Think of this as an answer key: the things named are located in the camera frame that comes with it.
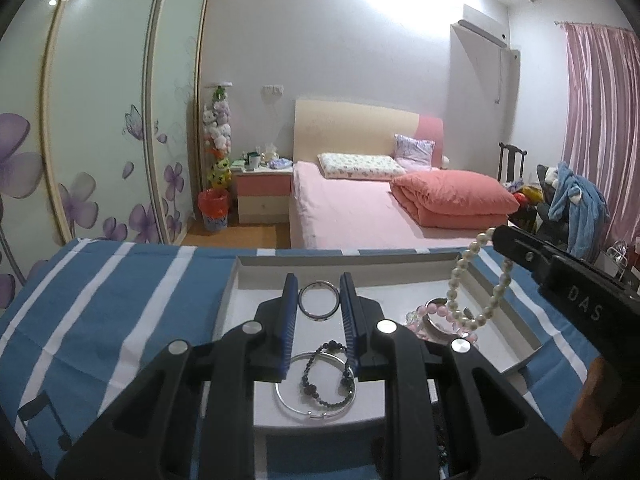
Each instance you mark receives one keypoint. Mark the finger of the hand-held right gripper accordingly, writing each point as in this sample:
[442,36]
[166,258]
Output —
[522,252]

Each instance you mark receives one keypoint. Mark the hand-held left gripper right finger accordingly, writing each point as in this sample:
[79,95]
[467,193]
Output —
[350,320]

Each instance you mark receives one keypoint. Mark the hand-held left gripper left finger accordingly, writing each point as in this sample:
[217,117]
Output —
[287,330]

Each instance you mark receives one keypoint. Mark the small dark metal bangle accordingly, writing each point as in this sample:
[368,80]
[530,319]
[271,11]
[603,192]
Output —
[320,318]

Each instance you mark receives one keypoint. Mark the grey shallow tray box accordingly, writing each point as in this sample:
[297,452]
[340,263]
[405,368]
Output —
[390,295]

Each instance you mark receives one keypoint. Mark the thin silver bangle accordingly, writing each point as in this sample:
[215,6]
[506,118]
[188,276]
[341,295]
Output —
[314,414]

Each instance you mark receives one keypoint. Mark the wide silver bangle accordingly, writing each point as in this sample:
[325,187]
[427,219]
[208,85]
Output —
[440,335]

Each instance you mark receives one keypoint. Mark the person's right hand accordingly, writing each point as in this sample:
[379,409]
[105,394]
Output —
[602,402]

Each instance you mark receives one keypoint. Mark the red yellow bag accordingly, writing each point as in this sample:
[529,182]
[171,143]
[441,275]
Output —
[527,197]

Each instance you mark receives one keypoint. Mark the blue fleece robe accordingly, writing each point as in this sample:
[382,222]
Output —
[580,210]

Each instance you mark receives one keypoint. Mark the grey white plush toy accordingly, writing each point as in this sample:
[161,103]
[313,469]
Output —
[547,175]

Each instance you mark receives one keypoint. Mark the folded pink quilt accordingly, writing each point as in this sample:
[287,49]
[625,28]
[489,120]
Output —
[450,195]

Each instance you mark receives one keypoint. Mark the dark wooden chair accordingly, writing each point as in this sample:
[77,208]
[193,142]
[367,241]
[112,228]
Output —
[505,160]

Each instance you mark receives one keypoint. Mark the bed with pink sheet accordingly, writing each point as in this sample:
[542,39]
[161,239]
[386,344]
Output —
[345,210]

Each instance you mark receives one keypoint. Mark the pink beige nightstand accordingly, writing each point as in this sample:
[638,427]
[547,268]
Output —
[262,195]

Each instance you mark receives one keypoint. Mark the red trash bin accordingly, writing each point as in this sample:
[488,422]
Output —
[214,210]

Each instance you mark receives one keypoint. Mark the pink curtain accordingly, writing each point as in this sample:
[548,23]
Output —
[600,135]

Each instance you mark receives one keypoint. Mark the lavender pillow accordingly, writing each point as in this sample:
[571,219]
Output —
[415,150]

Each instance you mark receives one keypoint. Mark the white patterned pillow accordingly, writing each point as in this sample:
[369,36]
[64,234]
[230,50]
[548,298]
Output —
[360,166]

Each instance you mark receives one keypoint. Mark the blue white striped tablecloth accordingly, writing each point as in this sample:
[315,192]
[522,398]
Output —
[125,310]

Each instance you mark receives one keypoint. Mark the light blue cloth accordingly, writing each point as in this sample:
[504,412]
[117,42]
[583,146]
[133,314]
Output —
[280,164]

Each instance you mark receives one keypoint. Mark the yellow green plush toy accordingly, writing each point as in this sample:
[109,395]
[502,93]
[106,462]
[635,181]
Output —
[220,175]

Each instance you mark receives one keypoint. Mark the beige pink headboard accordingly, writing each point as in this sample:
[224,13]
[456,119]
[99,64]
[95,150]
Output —
[350,130]

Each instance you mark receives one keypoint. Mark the hanging plush toys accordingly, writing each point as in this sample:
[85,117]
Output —
[217,125]

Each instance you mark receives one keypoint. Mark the white air conditioner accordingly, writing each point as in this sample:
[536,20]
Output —
[480,25]

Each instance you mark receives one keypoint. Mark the curtain rod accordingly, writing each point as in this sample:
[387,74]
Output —
[590,23]

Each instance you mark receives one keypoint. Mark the floral sliding door wardrobe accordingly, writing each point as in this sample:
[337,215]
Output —
[100,110]

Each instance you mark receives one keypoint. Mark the white wall socket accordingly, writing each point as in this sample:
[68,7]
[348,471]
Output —
[273,90]

